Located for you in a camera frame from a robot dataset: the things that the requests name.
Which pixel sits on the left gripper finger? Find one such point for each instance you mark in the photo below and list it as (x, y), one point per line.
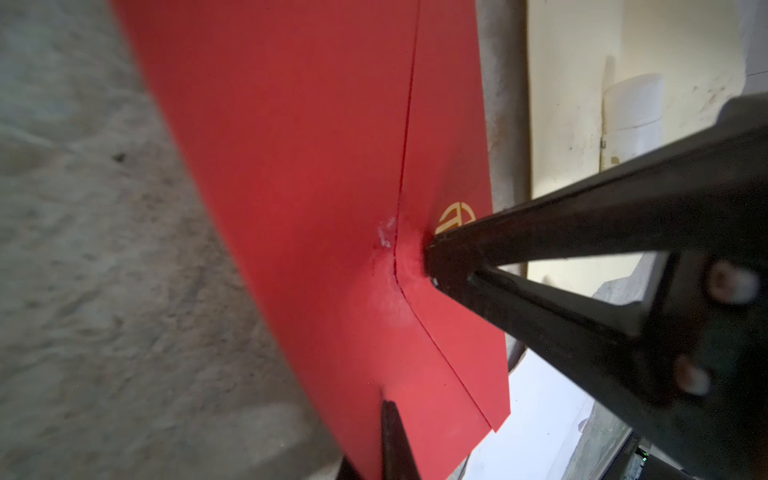
(398, 462)

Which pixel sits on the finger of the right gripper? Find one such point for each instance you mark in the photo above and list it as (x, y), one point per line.
(686, 365)

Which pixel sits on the white paper sheet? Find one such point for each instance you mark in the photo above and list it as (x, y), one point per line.
(542, 431)

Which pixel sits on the white glue stick tube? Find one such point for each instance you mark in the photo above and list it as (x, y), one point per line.
(632, 119)

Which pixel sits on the red envelope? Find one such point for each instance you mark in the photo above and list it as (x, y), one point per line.
(330, 141)

